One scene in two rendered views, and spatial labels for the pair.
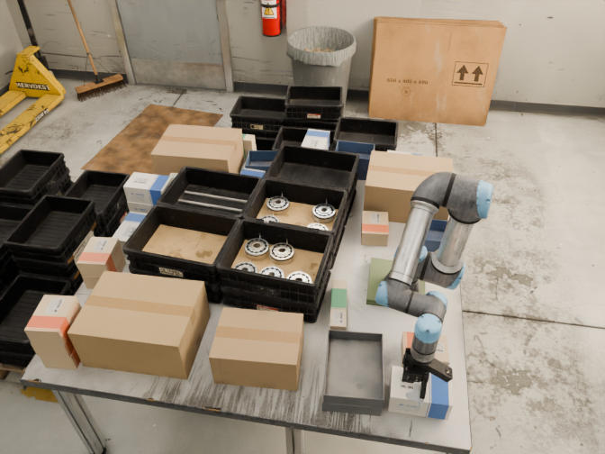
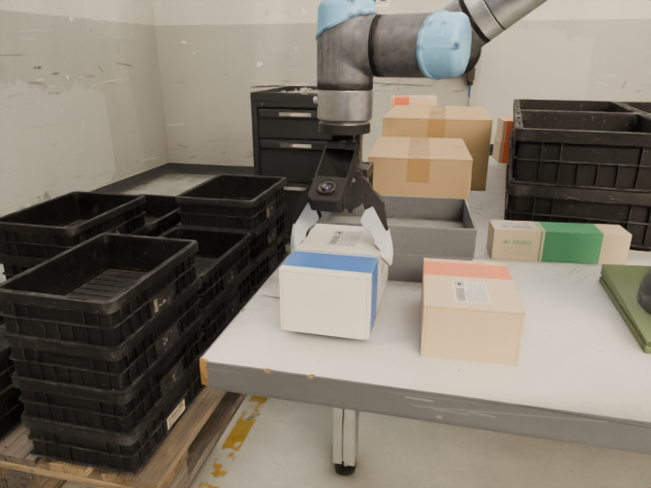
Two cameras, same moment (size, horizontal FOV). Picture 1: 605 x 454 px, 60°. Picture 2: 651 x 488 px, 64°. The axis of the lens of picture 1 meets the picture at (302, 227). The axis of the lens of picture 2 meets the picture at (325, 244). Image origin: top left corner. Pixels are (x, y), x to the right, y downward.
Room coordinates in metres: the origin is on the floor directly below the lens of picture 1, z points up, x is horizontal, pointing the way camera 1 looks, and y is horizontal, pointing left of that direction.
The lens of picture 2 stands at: (0.98, -1.10, 1.06)
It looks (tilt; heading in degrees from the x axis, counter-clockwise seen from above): 20 degrees down; 93
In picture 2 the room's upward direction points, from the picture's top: straight up
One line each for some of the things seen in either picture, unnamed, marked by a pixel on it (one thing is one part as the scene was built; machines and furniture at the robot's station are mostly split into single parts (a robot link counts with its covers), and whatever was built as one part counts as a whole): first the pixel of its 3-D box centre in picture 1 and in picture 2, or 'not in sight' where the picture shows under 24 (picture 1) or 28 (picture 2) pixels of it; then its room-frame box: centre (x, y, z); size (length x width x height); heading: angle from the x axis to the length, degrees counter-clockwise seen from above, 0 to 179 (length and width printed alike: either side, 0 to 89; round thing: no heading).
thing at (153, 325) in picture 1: (144, 323); (435, 143); (1.23, 0.59, 0.80); 0.40 x 0.30 x 0.20; 81
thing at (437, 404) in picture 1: (419, 392); (339, 275); (0.96, -0.39, 0.76); 0.20 x 0.12 x 0.09; 80
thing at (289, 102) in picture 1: (314, 123); not in sight; (3.41, -0.10, 0.37); 0.42 x 0.34 x 0.46; 80
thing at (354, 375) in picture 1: (354, 367); (394, 222); (1.05, -0.18, 0.78); 0.27 x 0.20 x 0.05; 174
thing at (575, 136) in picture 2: (275, 252); (585, 125); (1.49, 0.10, 0.92); 0.40 x 0.30 x 0.02; 75
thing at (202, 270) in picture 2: not in sight; (191, 296); (0.45, 0.44, 0.31); 0.40 x 0.30 x 0.34; 80
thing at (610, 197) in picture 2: (277, 279); (573, 195); (1.49, 0.10, 0.76); 0.40 x 0.30 x 0.12; 75
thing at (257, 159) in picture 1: (265, 163); not in sight; (2.37, 0.20, 0.74); 0.20 x 0.15 x 0.07; 86
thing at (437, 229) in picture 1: (433, 235); not in sight; (1.77, -0.60, 0.74); 0.20 x 0.15 x 0.07; 80
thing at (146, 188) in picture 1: (149, 188); not in sight; (2.02, 0.73, 0.83); 0.20 x 0.12 x 0.09; 78
